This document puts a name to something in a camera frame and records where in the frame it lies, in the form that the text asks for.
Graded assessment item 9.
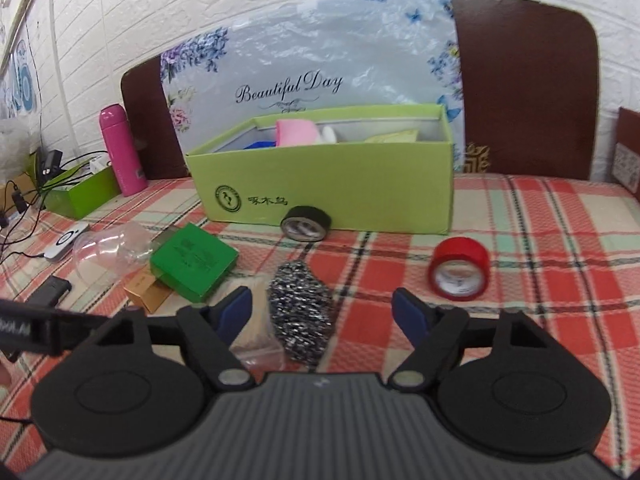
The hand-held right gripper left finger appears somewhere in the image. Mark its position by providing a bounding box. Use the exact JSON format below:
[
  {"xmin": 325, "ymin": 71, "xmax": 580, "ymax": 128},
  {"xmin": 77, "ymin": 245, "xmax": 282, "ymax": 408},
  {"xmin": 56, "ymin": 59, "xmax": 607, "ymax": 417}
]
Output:
[{"xmin": 97, "ymin": 286, "xmax": 256, "ymax": 392}]

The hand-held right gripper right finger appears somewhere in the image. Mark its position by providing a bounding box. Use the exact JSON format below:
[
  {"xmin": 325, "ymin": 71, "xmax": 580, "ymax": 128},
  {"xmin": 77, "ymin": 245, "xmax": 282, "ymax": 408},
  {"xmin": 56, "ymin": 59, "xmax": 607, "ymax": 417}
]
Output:
[{"xmin": 389, "ymin": 287, "xmax": 546, "ymax": 391}]

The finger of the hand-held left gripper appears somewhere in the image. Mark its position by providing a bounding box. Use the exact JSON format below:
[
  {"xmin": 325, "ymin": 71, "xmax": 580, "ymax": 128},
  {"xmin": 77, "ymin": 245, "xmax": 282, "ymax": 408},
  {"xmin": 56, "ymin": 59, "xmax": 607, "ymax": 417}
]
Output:
[{"xmin": 49, "ymin": 309, "xmax": 110, "ymax": 356}]

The steel wool scrubber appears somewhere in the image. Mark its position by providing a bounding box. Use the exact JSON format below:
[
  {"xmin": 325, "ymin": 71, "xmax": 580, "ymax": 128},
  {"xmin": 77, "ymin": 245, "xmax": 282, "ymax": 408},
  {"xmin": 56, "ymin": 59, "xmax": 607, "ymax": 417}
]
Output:
[{"xmin": 267, "ymin": 260, "xmax": 333, "ymax": 363}]

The light green cardboard box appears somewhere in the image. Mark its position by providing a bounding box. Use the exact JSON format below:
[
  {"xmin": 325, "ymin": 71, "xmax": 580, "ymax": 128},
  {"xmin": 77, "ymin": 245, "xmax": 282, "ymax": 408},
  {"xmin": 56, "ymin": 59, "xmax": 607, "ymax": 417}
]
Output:
[{"xmin": 185, "ymin": 103, "xmax": 456, "ymax": 236}]

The yellow white medicine box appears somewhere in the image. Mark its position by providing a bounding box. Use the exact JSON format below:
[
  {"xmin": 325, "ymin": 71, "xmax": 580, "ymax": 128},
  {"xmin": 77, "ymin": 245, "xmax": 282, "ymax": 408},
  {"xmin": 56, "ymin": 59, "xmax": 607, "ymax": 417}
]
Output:
[{"xmin": 362, "ymin": 130, "xmax": 420, "ymax": 143}]

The clear plastic bag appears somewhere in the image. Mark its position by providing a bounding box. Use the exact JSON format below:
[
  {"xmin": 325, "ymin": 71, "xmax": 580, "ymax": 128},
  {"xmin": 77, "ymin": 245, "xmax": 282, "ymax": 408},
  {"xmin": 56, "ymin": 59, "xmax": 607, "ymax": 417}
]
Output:
[{"xmin": 239, "ymin": 280, "xmax": 285, "ymax": 372}]

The small black device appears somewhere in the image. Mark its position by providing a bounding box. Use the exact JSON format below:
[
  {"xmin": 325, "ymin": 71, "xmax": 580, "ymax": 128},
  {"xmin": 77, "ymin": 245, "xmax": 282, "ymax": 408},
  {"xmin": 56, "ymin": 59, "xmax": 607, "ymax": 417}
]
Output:
[{"xmin": 27, "ymin": 277, "xmax": 71, "ymax": 306}]

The dark green box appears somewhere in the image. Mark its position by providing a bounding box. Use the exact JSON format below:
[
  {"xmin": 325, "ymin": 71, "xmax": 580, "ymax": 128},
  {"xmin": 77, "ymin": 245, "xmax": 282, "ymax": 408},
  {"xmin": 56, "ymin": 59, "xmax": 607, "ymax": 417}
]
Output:
[{"xmin": 150, "ymin": 224, "xmax": 239, "ymax": 303}]

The red tape roll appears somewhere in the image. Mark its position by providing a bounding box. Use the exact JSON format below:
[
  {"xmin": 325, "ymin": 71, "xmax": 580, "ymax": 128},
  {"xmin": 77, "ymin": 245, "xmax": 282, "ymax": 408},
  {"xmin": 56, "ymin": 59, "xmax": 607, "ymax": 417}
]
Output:
[{"xmin": 427, "ymin": 238, "xmax": 492, "ymax": 302}]

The small gold box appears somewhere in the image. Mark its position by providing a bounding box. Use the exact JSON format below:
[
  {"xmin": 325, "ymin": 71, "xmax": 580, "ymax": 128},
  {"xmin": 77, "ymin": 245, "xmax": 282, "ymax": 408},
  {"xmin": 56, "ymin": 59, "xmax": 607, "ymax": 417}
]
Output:
[{"xmin": 123, "ymin": 270, "xmax": 176, "ymax": 313}]

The clear plastic cup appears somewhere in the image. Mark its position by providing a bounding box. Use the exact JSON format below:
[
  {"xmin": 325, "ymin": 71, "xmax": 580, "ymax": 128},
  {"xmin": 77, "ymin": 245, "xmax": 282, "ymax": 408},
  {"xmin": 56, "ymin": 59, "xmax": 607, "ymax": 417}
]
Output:
[{"xmin": 72, "ymin": 223, "xmax": 156, "ymax": 281}]

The white round device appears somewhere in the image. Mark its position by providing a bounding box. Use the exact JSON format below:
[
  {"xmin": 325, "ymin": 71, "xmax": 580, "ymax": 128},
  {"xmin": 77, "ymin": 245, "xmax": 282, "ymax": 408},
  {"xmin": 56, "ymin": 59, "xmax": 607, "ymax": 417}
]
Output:
[{"xmin": 44, "ymin": 223, "xmax": 91, "ymax": 261}]

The black tape roll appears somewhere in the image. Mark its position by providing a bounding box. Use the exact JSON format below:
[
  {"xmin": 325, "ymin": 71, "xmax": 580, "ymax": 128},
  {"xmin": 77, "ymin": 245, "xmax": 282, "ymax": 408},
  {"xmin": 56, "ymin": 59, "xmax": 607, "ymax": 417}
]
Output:
[{"xmin": 280, "ymin": 206, "xmax": 331, "ymax": 242}]

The small green box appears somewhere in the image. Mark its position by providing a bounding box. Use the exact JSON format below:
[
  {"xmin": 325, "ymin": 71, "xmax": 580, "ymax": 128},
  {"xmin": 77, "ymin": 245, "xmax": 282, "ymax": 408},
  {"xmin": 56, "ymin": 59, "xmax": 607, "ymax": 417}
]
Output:
[{"xmin": 42, "ymin": 165, "xmax": 121, "ymax": 221}]

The plaid blanket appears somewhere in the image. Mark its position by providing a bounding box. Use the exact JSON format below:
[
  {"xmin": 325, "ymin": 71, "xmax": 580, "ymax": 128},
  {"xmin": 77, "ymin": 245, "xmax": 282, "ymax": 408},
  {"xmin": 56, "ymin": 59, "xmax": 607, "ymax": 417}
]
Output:
[{"xmin": 0, "ymin": 172, "xmax": 640, "ymax": 480}]

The black charger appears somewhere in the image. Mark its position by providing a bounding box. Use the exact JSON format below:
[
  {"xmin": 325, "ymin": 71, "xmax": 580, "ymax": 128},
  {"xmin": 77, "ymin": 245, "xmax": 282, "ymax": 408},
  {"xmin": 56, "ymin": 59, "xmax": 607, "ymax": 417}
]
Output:
[{"xmin": 40, "ymin": 150, "xmax": 63, "ymax": 178}]

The pink thermos bottle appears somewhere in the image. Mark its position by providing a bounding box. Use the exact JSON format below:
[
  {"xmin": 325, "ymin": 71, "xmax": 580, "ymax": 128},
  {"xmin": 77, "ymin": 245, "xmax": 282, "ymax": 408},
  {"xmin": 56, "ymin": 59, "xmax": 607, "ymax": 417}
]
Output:
[{"xmin": 98, "ymin": 105, "xmax": 148, "ymax": 197}]

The white plastic bag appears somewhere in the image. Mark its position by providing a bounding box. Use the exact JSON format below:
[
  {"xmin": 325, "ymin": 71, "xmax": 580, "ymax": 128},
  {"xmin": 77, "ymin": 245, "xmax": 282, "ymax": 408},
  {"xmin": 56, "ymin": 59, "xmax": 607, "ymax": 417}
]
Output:
[{"xmin": 0, "ymin": 120, "xmax": 31, "ymax": 171}]

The brown wooden headboard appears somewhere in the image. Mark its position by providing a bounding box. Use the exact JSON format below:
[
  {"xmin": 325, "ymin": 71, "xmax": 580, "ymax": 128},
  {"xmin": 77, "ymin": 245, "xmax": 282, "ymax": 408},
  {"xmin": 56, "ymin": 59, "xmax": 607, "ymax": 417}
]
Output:
[{"xmin": 121, "ymin": 0, "xmax": 601, "ymax": 181}]

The brown cardboard box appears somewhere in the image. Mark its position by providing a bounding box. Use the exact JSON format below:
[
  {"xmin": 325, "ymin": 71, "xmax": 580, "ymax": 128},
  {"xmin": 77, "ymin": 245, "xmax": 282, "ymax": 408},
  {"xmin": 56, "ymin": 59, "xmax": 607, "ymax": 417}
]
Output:
[{"xmin": 607, "ymin": 106, "xmax": 640, "ymax": 196}]

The floral plastic wrapped board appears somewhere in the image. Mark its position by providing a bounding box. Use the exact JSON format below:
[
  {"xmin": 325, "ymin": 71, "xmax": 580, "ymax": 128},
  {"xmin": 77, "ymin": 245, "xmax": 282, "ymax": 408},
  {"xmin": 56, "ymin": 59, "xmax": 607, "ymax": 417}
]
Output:
[{"xmin": 160, "ymin": 0, "xmax": 466, "ymax": 171}]

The blue wall sticker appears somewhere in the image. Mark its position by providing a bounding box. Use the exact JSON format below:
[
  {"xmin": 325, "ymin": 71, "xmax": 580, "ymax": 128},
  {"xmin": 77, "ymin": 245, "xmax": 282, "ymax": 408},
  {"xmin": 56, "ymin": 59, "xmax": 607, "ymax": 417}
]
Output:
[{"xmin": 0, "ymin": 40, "xmax": 41, "ymax": 116}]

